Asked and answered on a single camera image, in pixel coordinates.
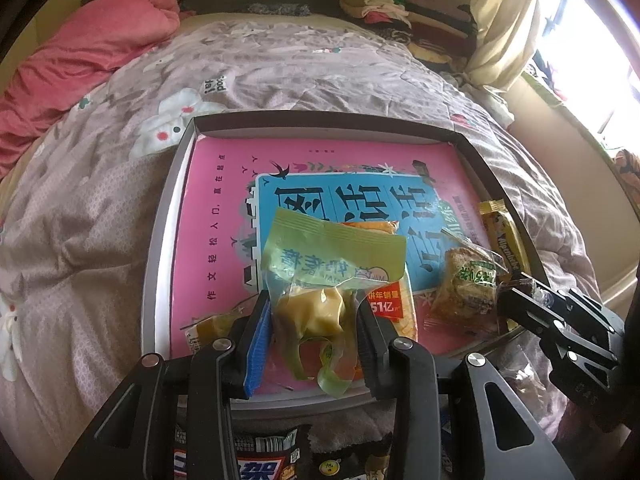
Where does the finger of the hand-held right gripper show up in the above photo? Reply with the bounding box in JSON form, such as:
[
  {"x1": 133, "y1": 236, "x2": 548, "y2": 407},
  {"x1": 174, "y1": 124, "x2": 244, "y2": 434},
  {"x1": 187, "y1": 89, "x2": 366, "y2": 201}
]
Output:
[
  {"x1": 520, "y1": 272, "x2": 627, "y2": 343},
  {"x1": 499, "y1": 287, "x2": 623, "y2": 393}
]

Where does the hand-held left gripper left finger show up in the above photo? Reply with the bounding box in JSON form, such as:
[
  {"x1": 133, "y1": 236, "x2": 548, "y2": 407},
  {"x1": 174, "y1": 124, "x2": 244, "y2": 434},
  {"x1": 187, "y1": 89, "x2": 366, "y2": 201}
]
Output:
[{"x1": 55, "y1": 290, "x2": 273, "y2": 480}]

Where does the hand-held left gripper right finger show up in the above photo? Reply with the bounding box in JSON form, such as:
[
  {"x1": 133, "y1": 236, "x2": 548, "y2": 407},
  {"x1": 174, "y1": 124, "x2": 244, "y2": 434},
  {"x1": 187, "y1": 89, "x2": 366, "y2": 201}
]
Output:
[{"x1": 352, "y1": 300, "x2": 576, "y2": 480}]

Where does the orange snack packet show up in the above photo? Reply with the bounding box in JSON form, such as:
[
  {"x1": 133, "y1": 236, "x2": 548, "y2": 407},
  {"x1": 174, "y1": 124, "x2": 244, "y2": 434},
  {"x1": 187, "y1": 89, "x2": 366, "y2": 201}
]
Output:
[{"x1": 345, "y1": 220, "x2": 418, "y2": 386}]

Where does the clear green-label cracker packet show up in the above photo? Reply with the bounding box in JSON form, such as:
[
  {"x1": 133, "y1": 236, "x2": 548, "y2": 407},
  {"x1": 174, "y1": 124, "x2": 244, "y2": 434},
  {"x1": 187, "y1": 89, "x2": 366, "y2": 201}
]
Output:
[{"x1": 430, "y1": 240, "x2": 508, "y2": 333}]

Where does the green clear snack packet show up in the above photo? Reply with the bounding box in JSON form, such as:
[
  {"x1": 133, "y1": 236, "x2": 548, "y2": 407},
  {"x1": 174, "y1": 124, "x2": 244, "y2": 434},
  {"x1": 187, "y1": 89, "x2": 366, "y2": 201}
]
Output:
[{"x1": 260, "y1": 206, "x2": 408, "y2": 401}]

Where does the shallow dark cardboard box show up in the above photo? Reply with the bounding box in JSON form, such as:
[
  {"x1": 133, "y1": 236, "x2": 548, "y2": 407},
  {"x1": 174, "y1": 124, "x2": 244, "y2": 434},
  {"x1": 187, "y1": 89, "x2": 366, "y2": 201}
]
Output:
[{"x1": 141, "y1": 112, "x2": 551, "y2": 423}]

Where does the small yellow snack packet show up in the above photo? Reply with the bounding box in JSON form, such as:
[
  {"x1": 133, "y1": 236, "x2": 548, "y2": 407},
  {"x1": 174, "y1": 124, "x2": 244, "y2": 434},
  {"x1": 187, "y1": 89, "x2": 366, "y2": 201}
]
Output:
[{"x1": 182, "y1": 302, "x2": 251, "y2": 358}]

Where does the gold wrapped snack bar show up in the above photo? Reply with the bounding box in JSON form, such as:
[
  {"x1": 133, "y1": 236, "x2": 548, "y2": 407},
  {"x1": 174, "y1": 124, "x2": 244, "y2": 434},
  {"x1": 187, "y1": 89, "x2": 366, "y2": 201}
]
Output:
[{"x1": 477, "y1": 200, "x2": 533, "y2": 333}]

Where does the brown wrapped chocolate bar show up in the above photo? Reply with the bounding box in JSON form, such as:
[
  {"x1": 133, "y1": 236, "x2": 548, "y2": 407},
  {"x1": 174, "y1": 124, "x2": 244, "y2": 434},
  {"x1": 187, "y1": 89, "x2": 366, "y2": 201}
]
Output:
[{"x1": 172, "y1": 425, "x2": 311, "y2": 480}]

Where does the small black snack packet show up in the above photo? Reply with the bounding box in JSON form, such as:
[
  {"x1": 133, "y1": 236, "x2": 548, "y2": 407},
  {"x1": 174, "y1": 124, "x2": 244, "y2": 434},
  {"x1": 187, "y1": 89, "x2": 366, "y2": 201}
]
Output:
[{"x1": 310, "y1": 447, "x2": 391, "y2": 480}]

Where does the orange patterned cloth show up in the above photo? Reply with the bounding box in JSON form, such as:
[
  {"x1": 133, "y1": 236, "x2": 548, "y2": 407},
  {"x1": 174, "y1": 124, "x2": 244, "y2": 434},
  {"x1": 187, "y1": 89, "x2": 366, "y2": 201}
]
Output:
[{"x1": 612, "y1": 149, "x2": 640, "y2": 196}]

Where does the pink and blue book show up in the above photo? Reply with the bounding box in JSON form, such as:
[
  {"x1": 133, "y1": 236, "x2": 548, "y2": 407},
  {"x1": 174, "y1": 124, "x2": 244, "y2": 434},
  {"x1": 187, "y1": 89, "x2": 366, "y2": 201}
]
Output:
[{"x1": 170, "y1": 132, "x2": 501, "y2": 401}]

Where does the mauve floral quilt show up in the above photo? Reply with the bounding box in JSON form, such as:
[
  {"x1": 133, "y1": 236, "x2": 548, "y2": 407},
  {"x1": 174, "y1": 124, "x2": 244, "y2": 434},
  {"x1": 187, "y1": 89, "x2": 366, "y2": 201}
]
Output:
[{"x1": 0, "y1": 15, "x2": 601, "y2": 480}]

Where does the white crumpled cloth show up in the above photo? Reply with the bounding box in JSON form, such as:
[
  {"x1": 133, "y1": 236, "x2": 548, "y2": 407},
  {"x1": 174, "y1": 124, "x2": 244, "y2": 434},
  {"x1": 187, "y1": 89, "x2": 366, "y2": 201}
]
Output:
[{"x1": 440, "y1": 70, "x2": 516, "y2": 128}]

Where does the colourful windowsill clutter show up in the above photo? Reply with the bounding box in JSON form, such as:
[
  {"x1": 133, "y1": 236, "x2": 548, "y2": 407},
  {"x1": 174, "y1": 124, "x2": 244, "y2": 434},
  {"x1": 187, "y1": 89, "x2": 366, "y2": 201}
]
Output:
[{"x1": 525, "y1": 52, "x2": 566, "y2": 106}]

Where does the cream curtain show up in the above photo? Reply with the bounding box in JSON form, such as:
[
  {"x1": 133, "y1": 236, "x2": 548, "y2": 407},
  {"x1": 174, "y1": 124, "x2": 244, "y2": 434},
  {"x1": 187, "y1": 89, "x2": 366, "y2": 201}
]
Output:
[{"x1": 465, "y1": 0, "x2": 551, "y2": 91}]

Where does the beige bed sheet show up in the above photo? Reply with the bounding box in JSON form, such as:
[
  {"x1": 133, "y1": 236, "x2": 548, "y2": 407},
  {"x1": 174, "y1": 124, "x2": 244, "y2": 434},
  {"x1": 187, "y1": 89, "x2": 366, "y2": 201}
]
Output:
[{"x1": 0, "y1": 140, "x2": 46, "y2": 196}]

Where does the pile of folded clothes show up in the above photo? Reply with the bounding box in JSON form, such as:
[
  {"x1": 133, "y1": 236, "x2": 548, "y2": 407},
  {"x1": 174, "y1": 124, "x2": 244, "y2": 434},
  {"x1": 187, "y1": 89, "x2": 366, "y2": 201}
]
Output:
[{"x1": 340, "y1": 0, "x2": 476, "y2": 76}]

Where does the pink blanket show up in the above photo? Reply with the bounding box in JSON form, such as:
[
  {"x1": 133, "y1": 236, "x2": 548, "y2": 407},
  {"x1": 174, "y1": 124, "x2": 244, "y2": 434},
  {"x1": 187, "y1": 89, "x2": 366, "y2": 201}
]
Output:
[{"x1": 0, "y1": 0, "x2": 181, "y2": 181}]

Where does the dark patterned cloth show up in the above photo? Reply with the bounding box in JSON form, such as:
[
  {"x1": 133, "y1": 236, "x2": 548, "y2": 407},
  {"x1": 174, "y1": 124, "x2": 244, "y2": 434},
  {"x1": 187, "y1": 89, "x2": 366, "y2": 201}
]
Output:
[{"x1": 247, "y1": 2, "x2": 313, "y2": 17}]

